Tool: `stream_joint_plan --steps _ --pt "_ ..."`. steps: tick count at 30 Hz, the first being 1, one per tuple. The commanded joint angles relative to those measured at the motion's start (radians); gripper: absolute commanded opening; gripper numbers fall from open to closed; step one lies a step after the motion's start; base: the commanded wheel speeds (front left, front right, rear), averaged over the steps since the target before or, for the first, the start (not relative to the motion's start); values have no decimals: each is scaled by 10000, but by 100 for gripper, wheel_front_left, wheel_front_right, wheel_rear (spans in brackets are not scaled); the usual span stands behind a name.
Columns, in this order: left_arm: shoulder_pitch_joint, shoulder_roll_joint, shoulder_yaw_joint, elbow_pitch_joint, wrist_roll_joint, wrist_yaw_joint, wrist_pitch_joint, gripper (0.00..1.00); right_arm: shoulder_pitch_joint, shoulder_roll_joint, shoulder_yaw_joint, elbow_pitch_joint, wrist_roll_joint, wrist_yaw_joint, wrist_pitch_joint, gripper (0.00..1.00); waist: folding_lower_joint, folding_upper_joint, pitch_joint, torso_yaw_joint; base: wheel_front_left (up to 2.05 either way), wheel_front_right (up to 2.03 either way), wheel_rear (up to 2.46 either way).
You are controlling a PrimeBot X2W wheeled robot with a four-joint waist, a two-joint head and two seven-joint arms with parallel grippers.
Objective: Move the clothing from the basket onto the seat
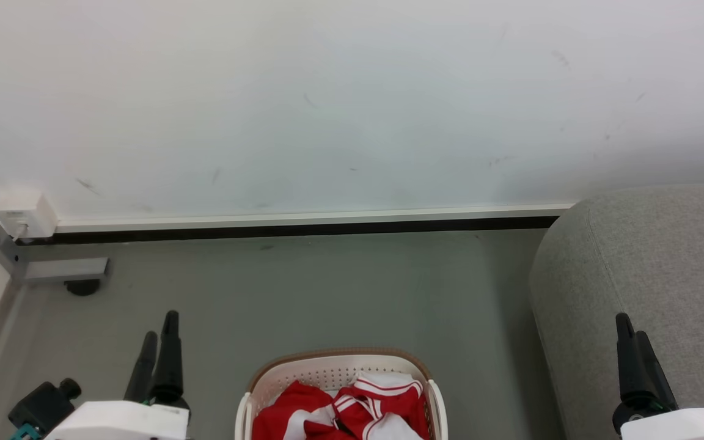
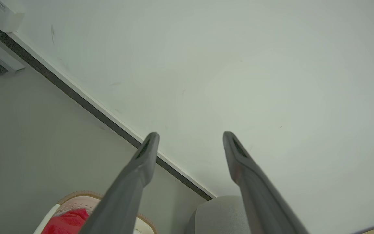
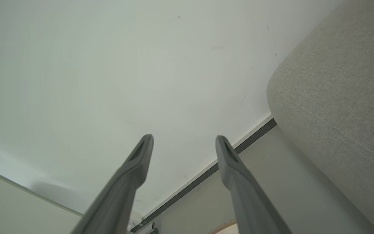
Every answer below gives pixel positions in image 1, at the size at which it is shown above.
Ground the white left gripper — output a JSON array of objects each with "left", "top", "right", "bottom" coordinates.
[{"left": 43, "top": 310, "right": 191, "bottom": 440}]

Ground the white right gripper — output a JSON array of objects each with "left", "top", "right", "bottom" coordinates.
[{"left": 612, "top": 313, "right": 704, "bottom": 440}]

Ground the red and white garment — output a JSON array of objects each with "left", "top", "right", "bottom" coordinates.
[{"left": 252, "top": 373, "right": 431, "bottom": 440}]

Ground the grey fabric sofa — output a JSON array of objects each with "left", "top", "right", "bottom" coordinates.
[{"left": 528, "top": 183, "right": 704, "bottom": 440}]

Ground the cream perforated laundry basket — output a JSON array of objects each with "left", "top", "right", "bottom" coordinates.
[{"left": 235, "top": 348, "right": 449, "bottom": 440}]

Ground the white and black baseboard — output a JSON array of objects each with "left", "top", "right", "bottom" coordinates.
[{"left": 53, "top": 203, "right": 576, "bottom": 245}]

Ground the black round frame foot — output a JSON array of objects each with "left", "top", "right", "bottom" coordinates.
[{"left": 64, "top": 279, "right": 102, "bottom": 297}]

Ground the white wall socket box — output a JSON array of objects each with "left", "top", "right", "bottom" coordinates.
[{"left": 0, "top": 189, "right": 59, "bottom": 240}]

